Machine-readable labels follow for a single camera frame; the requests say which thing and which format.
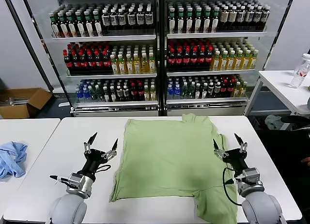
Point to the light green t-shirt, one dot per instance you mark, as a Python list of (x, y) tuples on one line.
[(169, 156)]

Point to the small yellow juice bottle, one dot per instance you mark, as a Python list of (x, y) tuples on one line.
[(244, 90), (237, 91), (153, 94), (147, 95)]

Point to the open cardboard box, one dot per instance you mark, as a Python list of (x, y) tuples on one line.
[(36, 98)]

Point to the small beige-labelled dark bottle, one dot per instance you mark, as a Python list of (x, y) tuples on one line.
[(211, 90), (119, 94), (126, 94), (217, 90)]

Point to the silver wrist camera block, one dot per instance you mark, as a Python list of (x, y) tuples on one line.
[(250, 176), (77, 181)]

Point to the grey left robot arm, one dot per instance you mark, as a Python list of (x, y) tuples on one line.
[(67, 209)]

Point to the white floor plate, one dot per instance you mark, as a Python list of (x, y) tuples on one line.
[(63, 104)]

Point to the black left wrist plug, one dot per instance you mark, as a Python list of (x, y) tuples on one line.
[(57, 178)]

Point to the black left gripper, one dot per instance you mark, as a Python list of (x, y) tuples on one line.
[(93, 161)]

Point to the white-labelled dark drink bottle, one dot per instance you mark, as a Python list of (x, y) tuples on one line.
[(105, 20), (149, 19), (114, 20), (122, 20), (131, 20), (140, 19)]

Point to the silver left wrist camera block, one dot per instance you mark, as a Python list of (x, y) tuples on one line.
[(77, 181)]

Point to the drinks shelf unit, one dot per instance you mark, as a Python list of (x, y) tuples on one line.
[(104, 37), (213, 35)]

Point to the small red-capped cola bottle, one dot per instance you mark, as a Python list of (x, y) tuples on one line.
[(140, 94), (133, 94), (224, 90), (231, 90)]

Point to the metal rods bundle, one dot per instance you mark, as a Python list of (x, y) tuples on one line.
[(17, 101)]

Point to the black slanted pole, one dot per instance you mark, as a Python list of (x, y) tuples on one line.
[(28, 41)]

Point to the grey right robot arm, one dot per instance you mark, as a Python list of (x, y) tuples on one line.
[(261, 209)]

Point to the left drinks shelf unit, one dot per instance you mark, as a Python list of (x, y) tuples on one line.
[(104, 37)]

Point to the blue-labelled water bottle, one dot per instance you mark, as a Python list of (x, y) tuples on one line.
[(86, 94), (177, 93), (170, 93), (79, 94)]

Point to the white side table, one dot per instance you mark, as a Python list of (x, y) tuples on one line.
[(276, 81)]

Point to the clear plastic water bottle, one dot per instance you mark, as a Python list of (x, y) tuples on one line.
[(299, 73)]

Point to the green-tinted clear bottle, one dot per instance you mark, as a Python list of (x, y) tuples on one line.
[(191, 91), (99, 95), (93, 95), (185, 91)]

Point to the green-capped dark tea bottle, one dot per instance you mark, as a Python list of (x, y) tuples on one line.
[(180, 22), (72, 27), (172, 22), (198, 22), (55, 27), (215, 22), (89, 27), (189, 22), (98, 27), (63, 27), (206, 22), (80, 27)]

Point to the black chair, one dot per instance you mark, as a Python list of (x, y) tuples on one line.
[(295, 121)]

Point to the small green-capped dark bottle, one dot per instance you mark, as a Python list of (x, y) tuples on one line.
[(113, 95), (198, 92), (106, 95), (205, 92)]

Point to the grey crumpled cloth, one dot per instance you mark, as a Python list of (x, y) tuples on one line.
[(272, 121)]

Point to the crumpled light blue cloth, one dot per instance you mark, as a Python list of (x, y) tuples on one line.
[(12, 161)]

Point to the bystander hand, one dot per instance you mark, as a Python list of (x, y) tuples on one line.
[(307, 160)]

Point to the right drinks shelf unit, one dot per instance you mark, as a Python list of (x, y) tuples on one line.
[(213, 35)]

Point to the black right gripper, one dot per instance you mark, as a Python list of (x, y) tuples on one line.
[(236, 159)]

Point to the silver right wrist camera block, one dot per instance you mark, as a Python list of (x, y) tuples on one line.
[(250, 176)]

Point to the beige-labelled dark drink bottle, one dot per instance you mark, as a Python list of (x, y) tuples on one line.
[(266, 15), (232, 16), (249, 16), (258, 16), (241, 16), (224, 16)]

